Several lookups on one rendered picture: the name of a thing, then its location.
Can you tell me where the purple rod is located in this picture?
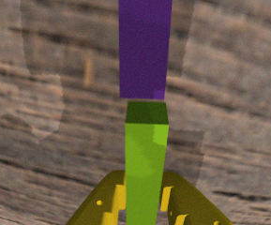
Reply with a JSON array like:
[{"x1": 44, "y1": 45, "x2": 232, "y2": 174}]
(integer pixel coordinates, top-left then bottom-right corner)
[{"x1": 118, "y1": 0, "x2": 173, "y2": 99}]

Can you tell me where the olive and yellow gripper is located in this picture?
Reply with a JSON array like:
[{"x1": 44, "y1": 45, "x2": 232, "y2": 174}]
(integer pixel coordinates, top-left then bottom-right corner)
[{"x1": 66, "y1": 170, "x2": 233, "y2": 225}]

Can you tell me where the lime green rod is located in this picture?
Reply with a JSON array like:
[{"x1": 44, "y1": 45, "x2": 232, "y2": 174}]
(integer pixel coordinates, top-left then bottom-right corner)
[{"x1": 125, "y1": 101, "x2": 169, "y2": 225}]

